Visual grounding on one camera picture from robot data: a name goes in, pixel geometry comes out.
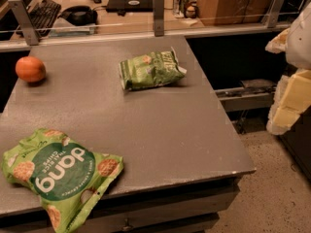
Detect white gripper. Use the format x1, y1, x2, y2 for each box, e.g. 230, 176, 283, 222
265, 2, 311, 135

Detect orange fruit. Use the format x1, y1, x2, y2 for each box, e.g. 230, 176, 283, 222
16, 56, 46, 83

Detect small green snack bag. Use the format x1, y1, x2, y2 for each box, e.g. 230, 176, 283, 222
119, 49, 187, 90

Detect large green rice chip bag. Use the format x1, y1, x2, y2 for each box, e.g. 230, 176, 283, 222
1, 128, 123, 233

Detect brown cardboard box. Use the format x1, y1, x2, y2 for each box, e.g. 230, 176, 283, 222
196, 0, 272, 26

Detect small round brown object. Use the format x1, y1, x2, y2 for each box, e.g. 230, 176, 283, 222
185, 6, 197, 18

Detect metal can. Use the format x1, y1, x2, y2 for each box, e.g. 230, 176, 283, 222
173, 0, 189, 17

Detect grey cabinet drawer front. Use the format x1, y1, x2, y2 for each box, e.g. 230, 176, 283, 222
0, 178, 241, 233

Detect black laptop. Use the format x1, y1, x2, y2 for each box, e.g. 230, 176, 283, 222
106, 0, 153, 13

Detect black headphones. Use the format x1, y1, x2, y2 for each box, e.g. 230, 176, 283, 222
60, 6, 97, 26

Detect black keyboard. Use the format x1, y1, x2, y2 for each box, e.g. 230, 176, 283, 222
28, 0, 61, 37

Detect right metal rail post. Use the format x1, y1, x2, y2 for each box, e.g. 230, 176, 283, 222
264, 0, 285, 28

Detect metal rail post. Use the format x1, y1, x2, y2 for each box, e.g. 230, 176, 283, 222
9, 0, 40, 46
264, 0, 285, 28
153, 0, 164, 37

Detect middle metal rail post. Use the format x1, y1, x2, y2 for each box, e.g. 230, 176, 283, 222
153, 0, 164, 37

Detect left metal rail post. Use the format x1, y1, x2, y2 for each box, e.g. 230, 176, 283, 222
9, 0, 40, 46

